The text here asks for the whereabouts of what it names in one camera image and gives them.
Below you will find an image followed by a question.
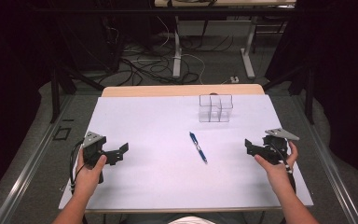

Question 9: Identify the light background desk top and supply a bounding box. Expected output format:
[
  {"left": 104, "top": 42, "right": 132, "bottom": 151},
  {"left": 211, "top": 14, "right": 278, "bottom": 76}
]
[{"left": 154, "top": 0, "right": 296, "bottom": 7}]

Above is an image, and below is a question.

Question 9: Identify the white table mat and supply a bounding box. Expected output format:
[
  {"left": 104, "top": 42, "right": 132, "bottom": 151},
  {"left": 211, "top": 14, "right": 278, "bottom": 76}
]
[{"left": 58, "top": 93, "right": 314, "bottom": 211}]

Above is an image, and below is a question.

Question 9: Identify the black metal stand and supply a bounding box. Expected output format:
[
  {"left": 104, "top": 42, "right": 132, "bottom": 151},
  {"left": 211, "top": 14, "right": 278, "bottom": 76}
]
[
  {"left": 262, "top": 62, "right": 315, "bottom": 125},
  {"left": 49, "top": 63, "right": 105, "bottom": 124}
]

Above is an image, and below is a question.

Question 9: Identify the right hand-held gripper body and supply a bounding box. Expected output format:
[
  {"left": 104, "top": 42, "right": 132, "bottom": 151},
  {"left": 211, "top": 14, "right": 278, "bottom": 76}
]
[{"left": 259, "top": 127, "right": 300, "bottom": 166}]

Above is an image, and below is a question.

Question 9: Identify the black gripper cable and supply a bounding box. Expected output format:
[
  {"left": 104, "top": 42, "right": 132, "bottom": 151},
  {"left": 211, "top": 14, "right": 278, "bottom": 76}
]
[
  {"left": 271, "top": 143, "right": 296, "bottom": 194},
  {"left": 69, "top": 139, "right": 87, "bottom": 194}
]

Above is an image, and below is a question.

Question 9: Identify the white floor cable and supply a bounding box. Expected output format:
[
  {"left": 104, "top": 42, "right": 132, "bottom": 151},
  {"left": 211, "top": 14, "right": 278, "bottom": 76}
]
[{"left": 180, "top": 53, "right": 207, "bottom": 85}]

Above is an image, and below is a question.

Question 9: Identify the wooden table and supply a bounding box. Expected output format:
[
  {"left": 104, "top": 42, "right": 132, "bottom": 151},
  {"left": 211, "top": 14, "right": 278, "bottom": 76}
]
[{"left": 58, "top": 83, "right": 314, "bottom": 216}]

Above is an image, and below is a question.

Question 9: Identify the aluminium floor rail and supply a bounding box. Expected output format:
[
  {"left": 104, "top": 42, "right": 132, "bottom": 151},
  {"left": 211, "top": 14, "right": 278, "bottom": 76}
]
[
  {"left": 292, "top": 94, "right": 358, "bottom": 224},
  {"left": 0, "top": 94, "right": 76, "bottom": 224}
]

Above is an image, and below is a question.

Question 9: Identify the white desk leg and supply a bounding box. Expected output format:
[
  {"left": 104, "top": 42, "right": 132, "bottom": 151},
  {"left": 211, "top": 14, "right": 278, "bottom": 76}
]
[
  {"left": 172, "top": 16, "right": 183, "bottom": 78},
  {"left": 241, "top": 16, "right": 259, "bottom": 79}
]

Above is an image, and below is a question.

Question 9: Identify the person's left hand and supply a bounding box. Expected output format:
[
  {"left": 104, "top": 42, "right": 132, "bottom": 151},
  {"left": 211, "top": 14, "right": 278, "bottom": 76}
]
[{"left": 74, "top": 148, "right": 108, "bottom": 199}]

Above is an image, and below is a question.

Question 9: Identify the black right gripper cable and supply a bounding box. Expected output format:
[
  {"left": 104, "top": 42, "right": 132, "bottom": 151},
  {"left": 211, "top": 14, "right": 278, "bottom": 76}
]
[{"left": 271, "top": 143, "right": 296, "bottom": 194}]

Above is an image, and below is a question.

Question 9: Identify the tangle of black floor cables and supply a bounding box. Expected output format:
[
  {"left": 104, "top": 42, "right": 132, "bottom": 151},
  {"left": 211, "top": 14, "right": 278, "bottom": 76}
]
[{"left": 99, "top": 34, "right": 234, "bottom": 87}]

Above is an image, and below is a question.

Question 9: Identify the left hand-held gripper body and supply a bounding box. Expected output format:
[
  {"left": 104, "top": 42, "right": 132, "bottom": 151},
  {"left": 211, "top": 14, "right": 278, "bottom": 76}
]
[{"left": 82, "top": 131, "right": 108, "bottom": 170}]

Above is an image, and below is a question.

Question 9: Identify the person's right hand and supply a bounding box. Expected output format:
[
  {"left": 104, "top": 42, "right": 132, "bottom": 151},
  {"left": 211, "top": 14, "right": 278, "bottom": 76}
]
[{"left": 254, "top": 140, "right": 299, "bottom": 188}]

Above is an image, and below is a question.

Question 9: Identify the blue pen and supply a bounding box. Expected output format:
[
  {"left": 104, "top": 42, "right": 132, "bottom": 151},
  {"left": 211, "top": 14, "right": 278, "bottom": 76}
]
[{"left": 188, "top": 131, "right": 209, "bottom": 165}]

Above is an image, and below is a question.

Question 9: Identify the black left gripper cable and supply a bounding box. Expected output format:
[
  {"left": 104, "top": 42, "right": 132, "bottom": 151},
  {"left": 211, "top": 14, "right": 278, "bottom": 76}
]
[{"left": 69, "top": 139, "right": 87, "bottom": 194}]

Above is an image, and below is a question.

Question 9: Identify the person's clothing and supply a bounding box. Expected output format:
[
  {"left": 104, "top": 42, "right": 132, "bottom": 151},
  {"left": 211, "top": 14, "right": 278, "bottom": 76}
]
[{"left": 122, "top": 212, "right": 267, "bottom": 224}]

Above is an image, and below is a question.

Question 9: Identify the clear plastic pen holder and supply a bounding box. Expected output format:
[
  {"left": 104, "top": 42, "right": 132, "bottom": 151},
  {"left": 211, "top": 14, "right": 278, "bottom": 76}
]
[{"left": 198, "top": 93, "right": 234, "bottom": 123}]

